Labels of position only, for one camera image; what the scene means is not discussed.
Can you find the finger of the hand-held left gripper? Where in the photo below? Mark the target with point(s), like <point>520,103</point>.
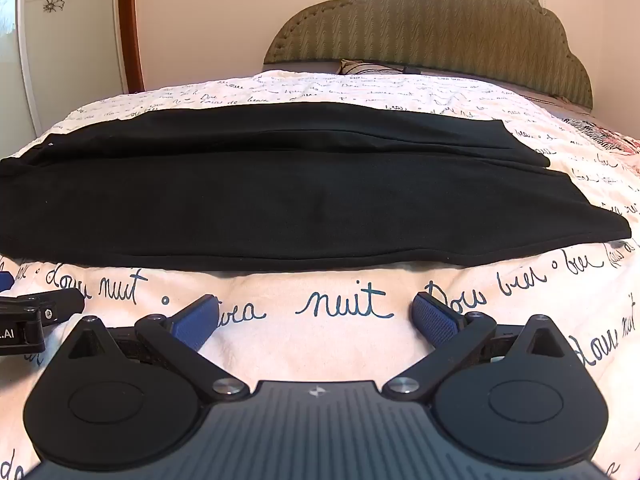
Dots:
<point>4,282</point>
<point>55,305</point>

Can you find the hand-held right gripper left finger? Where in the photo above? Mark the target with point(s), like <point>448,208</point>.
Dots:
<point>194,321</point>

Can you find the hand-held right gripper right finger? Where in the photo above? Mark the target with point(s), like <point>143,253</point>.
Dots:
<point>434,317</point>

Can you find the black pants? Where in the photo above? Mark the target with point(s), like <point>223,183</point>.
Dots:
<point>300,200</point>

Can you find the cream script printed quilt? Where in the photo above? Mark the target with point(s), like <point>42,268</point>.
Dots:
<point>300,347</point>

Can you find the white floral wardrobe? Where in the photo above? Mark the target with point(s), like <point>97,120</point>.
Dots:
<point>65,45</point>

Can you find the striped pillow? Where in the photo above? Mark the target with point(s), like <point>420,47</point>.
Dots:
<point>370,67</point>

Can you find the olive padded headboard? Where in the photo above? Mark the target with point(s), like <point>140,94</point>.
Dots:
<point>430,20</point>

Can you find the brown wooden wardrobe frame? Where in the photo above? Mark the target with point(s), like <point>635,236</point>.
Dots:
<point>131,25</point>

